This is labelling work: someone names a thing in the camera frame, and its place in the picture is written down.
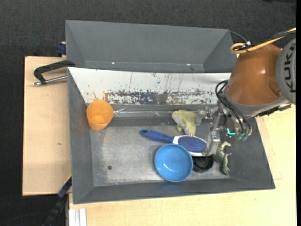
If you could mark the grey metal bin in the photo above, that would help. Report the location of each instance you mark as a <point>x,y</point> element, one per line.
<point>131,163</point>

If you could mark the pale wood flat board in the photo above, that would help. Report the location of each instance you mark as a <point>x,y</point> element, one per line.
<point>45,126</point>

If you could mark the black round object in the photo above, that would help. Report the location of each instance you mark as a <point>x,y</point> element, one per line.
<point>202,164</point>

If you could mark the yellow-green glove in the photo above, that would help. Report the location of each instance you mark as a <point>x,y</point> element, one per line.
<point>187,121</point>

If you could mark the blue and white hairbrush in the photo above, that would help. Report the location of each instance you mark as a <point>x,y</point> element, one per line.
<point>188,143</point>

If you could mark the orange plastic cup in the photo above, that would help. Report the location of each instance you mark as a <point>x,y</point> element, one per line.
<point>100,115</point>

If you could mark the blue plastic bowl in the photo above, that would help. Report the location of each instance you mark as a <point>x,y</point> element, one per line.
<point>172,162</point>

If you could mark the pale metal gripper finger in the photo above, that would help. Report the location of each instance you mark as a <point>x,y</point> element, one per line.
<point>212,145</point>
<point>205,115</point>

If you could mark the green toy dinosaur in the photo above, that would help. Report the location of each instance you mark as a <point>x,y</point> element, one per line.
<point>223,158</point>

